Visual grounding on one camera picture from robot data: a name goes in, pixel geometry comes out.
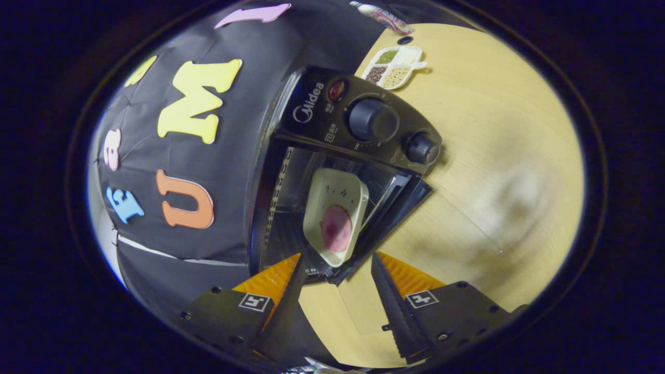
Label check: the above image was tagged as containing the black backdrop cloth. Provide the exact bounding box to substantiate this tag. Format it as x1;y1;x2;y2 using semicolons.
88;0;468;317

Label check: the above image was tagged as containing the black electric oven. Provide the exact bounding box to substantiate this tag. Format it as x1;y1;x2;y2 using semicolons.
249;65;444;287

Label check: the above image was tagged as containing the white divided dish with grains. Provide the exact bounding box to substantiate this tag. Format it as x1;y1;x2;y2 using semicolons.
361;45;428;91

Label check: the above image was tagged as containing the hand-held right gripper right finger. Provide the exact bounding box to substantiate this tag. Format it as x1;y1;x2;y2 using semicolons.
371;251;529;365

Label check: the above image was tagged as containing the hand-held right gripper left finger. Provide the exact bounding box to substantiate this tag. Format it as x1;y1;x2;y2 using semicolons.
178;252;308;363

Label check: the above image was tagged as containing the red and white spray bottle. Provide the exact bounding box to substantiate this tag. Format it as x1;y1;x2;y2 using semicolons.
349;1;415;36

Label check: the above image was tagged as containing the white rectangular plate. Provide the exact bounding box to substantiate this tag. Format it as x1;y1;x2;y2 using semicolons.
302;167;370;269

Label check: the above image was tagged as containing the pink round food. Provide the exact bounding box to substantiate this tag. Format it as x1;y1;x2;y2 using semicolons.
320;204;353;254

